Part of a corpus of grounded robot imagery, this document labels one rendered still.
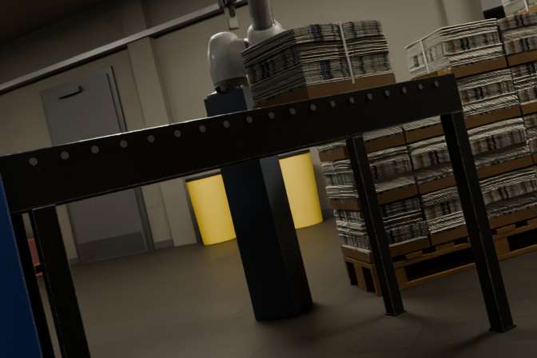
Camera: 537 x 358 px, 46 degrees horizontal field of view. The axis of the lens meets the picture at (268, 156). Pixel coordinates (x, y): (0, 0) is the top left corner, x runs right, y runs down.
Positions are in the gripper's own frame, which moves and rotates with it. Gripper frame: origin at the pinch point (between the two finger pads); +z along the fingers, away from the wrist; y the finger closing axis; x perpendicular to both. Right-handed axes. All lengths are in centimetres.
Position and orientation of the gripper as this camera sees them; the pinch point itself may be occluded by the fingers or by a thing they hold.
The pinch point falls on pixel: (231, 17)
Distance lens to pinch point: 195.6
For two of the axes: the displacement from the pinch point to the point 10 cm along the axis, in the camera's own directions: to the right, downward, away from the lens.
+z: 2.3, 9.7, -0.1
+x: -8.5, 2.0, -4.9
